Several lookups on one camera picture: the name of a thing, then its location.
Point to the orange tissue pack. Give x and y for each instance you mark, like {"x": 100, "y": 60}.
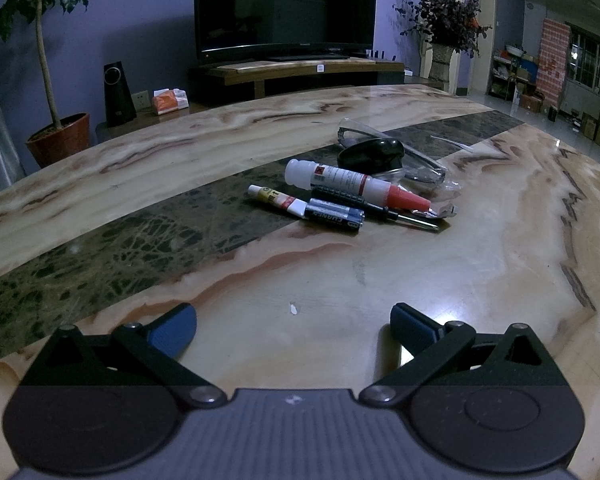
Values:
{"x": 169, "y": 102}

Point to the dried bouquet in vase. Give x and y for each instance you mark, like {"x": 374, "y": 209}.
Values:
{"x": 442, "y": 15}

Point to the blue battery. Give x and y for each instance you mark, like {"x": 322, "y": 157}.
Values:
{"x": 340, "y": 206}
{"x": 330, "y": 219}

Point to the white glue bottle red tip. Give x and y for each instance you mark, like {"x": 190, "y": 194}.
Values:
{"x": 340, "y": 178}

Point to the red brick pattern panel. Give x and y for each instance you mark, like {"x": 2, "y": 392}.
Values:
{"x": 552, "y": 60}

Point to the clear plastic wrapper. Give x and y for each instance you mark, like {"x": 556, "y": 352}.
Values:
{"x": 440, "y": 200}

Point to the barred window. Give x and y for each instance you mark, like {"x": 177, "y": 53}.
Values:
{"x": 585, "y": 55}

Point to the black glossy mouse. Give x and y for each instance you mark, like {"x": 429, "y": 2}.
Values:
{"x": 370, "y": 152}

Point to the black flat television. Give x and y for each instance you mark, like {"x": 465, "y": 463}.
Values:
{"x": 285, "y": 5}

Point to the small tube yellow label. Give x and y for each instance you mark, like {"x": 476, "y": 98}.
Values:
{"x": 270, "y": 194}

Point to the black speaker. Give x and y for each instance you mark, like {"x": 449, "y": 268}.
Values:
{"x": 119, "y": 95}

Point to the potted tree terracotta pot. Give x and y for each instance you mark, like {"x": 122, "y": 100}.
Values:
{"x": 57, "y": 140}

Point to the wall socket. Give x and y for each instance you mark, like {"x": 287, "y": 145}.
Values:
{"x": 140, "y": 100}

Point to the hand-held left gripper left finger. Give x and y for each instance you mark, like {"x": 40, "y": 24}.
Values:
{"x": 175, "y": 327}

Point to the black router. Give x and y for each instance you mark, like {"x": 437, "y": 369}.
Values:
{"x": 380, "y": 54}

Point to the storage shelf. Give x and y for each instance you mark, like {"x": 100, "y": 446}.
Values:
{"x": 512, "y": 75}

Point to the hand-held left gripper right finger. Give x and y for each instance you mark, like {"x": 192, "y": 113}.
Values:
{"x": 410, "y": 325}

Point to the wooden television stand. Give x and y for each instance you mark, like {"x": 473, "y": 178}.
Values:
{"x": 290, "y": 72}

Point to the dark low side cabinet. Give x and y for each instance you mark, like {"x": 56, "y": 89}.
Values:
{"x": 155, "y": 125}

